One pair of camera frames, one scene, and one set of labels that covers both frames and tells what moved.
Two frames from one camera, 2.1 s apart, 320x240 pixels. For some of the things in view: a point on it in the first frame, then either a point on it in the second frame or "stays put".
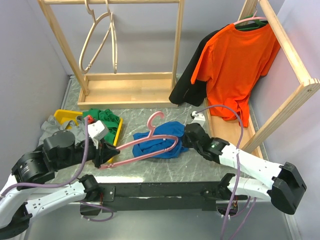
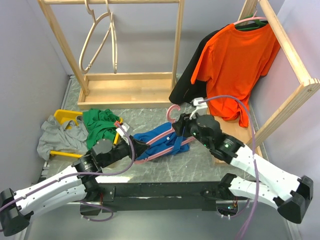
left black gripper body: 77,157 → 120,150
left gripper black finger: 105,152 → 138,147
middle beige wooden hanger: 114,40 stays put
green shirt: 110,121 stays put
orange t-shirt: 232,63 stays put
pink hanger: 152,135 → 162,152
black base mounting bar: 200,197 stays put
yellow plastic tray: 68,118 stays put
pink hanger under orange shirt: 253,17 stays put
